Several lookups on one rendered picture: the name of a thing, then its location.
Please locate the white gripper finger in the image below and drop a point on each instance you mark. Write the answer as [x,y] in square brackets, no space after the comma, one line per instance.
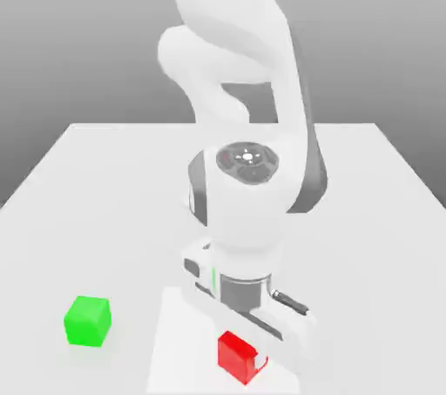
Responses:
[262,360]

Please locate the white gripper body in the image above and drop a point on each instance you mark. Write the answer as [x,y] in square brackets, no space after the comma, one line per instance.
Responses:
[296,339]

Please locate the small red cube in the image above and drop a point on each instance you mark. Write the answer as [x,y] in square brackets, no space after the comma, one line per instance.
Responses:
[234,356]

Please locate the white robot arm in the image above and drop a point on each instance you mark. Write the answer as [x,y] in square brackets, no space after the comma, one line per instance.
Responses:
[244,213]

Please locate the small green cube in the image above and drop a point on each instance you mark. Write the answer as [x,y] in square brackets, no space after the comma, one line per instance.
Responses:
[87,321]

